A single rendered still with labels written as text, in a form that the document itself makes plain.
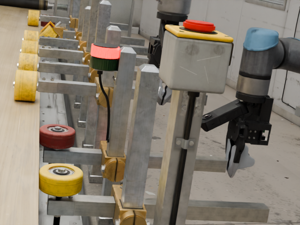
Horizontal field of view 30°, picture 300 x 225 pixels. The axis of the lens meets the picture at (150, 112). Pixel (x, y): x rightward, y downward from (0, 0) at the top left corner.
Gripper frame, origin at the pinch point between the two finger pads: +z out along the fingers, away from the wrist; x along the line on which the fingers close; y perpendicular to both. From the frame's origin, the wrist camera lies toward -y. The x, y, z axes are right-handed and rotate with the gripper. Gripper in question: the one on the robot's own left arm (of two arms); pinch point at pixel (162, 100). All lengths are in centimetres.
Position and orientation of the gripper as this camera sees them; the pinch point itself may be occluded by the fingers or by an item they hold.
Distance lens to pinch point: 131.0
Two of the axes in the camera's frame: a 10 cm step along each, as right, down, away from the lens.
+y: -1.8, -2.8, 9.4
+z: -1.3, 9.6, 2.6
